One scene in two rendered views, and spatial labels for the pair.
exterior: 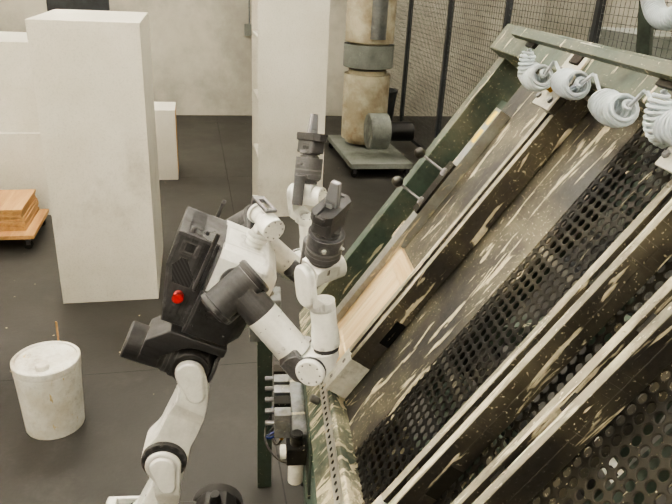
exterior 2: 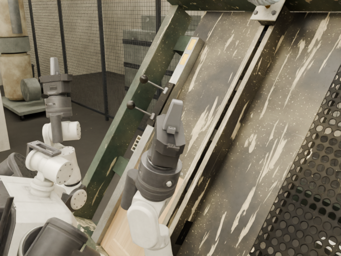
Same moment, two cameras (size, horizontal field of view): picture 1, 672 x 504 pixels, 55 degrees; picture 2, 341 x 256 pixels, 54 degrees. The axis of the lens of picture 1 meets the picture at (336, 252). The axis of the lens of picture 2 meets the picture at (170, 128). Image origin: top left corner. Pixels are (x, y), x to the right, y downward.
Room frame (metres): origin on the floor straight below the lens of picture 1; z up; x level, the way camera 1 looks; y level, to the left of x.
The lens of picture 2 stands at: (0.84, 0.32, 1.81)
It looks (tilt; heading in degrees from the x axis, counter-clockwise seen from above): 19 degrees down; 331
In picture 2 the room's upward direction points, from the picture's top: straight up
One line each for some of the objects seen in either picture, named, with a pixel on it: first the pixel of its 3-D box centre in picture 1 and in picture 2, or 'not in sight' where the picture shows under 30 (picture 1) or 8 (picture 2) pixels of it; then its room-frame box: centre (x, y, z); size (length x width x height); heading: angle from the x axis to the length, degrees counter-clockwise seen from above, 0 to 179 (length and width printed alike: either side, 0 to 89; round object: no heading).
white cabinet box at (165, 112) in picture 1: (148, 140); not in sight; (6.61, 2.01, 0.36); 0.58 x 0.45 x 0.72; 103
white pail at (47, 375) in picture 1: (49, 380); not in sight; (2.53, 1.32, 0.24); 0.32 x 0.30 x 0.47; 13
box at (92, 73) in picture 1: (107, 154); not in sight; (4.20, 1.56, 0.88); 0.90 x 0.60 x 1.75; 13
